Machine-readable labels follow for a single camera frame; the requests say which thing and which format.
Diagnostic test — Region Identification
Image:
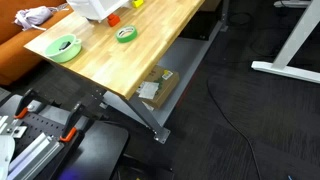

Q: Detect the white plastic drawer unit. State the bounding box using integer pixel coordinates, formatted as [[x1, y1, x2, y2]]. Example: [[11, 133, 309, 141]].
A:
[[65, 0, 130, 23]]

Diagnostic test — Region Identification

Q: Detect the light green plastic bowl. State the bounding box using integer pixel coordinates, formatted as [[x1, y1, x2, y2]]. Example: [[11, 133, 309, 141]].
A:
[[44, 33, 83, 64]]

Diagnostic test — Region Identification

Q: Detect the brown cardboard box with labels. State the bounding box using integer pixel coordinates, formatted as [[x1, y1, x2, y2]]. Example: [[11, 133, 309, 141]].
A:
[[134, 64, 181, 110]]

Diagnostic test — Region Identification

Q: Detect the white paper sheet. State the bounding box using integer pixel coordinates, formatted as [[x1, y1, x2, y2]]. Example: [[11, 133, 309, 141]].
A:
[[137, 80, 160, 100]]

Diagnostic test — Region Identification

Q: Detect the green tape roll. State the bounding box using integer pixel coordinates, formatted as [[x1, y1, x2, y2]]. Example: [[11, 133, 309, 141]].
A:
[[115, 24, 139, 44]]

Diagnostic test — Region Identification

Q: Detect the red block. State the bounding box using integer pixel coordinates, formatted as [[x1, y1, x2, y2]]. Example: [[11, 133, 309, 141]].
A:
[[107, 13, 121, 28]]

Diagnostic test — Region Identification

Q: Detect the black flat seat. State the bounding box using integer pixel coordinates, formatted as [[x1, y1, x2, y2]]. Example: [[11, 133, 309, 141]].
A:
[[49, 120, 130, 180]]

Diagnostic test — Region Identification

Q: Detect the yellow block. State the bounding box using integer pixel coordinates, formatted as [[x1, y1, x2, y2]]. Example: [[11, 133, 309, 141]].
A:
[[131, 0, 145, 9]]

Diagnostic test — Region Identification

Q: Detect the black perforated board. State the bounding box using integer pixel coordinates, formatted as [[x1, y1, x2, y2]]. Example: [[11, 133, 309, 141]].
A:
[[13, 111, 73, 158]]

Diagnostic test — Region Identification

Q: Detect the silver aluminium extrusion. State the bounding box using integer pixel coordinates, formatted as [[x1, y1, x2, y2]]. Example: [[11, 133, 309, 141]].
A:
[[5, 132, 64, 180]]

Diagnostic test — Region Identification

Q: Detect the lilac cloth bag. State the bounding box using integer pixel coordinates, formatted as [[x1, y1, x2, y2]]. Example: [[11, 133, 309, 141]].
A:
[[13, 5, 54, 32]]

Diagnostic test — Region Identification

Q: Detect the orange sofa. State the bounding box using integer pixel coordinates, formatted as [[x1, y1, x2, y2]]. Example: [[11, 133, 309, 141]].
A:
[[0, 0, 74, 86]]

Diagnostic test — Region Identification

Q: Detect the white desk foot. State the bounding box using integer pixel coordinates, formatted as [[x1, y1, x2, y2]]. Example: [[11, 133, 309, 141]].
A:
[[273, 0, 313, 8]]

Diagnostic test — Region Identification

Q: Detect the white rounded housing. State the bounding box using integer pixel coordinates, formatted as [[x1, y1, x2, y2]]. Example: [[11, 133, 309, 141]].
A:
[[0, 134, 16, 180]]

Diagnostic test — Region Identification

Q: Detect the wooden table with metal frame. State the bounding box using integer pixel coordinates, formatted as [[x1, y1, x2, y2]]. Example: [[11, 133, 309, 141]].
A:
[[99, 0, 231, 145]]

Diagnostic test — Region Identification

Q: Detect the black floor cable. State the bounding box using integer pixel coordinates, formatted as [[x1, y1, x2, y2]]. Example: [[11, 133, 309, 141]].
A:
[[206, 74, 263, 180]]

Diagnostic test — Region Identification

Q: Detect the black clamp orange handle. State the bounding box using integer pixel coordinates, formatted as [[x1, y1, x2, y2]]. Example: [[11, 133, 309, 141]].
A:
[[59, 101, 86, 144], [13, 88, 46, 120]]

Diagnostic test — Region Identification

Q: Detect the white desk leg frame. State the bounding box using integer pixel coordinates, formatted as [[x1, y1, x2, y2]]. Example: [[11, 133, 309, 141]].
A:
[[250, 0, 320, 84]]

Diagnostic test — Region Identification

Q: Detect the silver metal bracket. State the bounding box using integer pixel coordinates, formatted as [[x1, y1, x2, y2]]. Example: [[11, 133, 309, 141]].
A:
[[0, 114, 28, 139]]

